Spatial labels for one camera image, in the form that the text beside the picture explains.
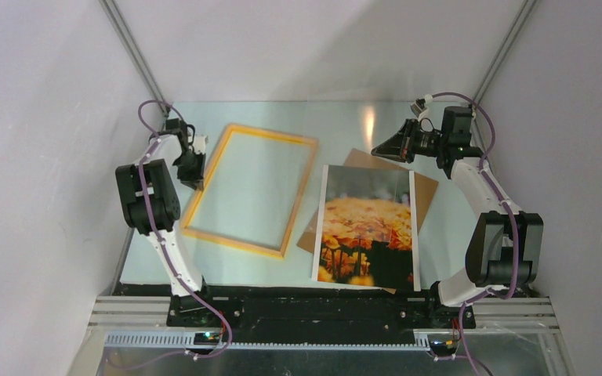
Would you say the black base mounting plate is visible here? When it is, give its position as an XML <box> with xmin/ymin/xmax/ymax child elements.
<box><xmin>113</xmin><ymin>284</ymin><xmax>503</xmax><ymax>347</ymax></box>

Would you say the yellow wooden picture frame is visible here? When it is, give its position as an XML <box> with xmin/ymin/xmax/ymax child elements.
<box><xmin>180</xmin><ymin>123</ymin><xmax>319</xmax><ymax>259</ymax></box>

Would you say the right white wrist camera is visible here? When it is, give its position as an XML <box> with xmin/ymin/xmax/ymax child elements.
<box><xmin>410</xmin><ymin>94</ymin><xmax>433</xmax><ymax>121</ymax></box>

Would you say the orange flower photo print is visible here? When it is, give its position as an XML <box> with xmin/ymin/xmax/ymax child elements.
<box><xmin>311</xmin><ymin>164</ymin><xmax>422</xmax><ymax>293</ymax></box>

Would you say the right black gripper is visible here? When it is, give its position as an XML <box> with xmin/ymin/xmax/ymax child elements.
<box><xmin>371</xmin><ymin>119</ymin><xmax>447</xmax><ymax>164</ymax></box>

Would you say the left aluminium corner post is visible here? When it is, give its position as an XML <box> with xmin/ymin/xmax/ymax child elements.
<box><xmin>98</xmin><ymin>0</ymin><xmax>165</xmax><ymax>101</ymax></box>

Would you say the right aluminium corner post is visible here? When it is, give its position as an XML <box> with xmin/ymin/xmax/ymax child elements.
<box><xmin>473</xmin><ymin>0</ymin><xmax>539</xmax><ymax>104</ymax></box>

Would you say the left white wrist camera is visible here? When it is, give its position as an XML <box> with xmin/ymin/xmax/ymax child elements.
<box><xmin>189</xmin><ymin>135</ymin><xmax>208</xmax><ymax>154</ymax></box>

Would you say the aluminium corner post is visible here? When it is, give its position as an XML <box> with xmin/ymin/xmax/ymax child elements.
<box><xmin>98</xmin><ymin>0</ymin><xmax>165</xmax><ymax>101</ymax></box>
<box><xmin>473</xmin><ymin>0</ymin><xmax>539</xmax><ymax>104</ymax></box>

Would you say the aluminium extrusion rail front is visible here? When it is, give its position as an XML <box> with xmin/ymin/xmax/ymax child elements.
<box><xmin>89</xmin><ymin>296</ymin><xmax>560</xmax><ymax>352</ymax></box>

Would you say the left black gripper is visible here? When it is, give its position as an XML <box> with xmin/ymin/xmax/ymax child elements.
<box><xmin>174</xmin><ymin>151</ymin><xmax>207</xmax><ymax>192</ymax></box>

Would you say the brown cardboard backing board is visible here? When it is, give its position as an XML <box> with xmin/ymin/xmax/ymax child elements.
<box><xmin>297</xmin><ymin>148</ymin><xmax>441</xmax><ymax>296</ymax></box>

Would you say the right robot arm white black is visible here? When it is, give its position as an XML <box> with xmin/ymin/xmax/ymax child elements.
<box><xmin>371</xmin><ymin>106</ymin><xmax>544</xmax><ymax>327</ymax></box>

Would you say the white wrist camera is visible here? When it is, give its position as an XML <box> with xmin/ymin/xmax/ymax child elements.
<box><xmin>410</xmin><ymin>94</ymin><xmax>433</xmax><ymax>121</ymax></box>
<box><xmin>189</xmin><ymin>135</ymin><xmax>208</xmax><ymax>154</ymax></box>

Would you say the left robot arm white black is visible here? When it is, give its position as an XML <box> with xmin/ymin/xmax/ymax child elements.
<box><xmin>115</xmin><ymin>118</ymin><xmax>207</xmax><ymax>298</ymax></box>

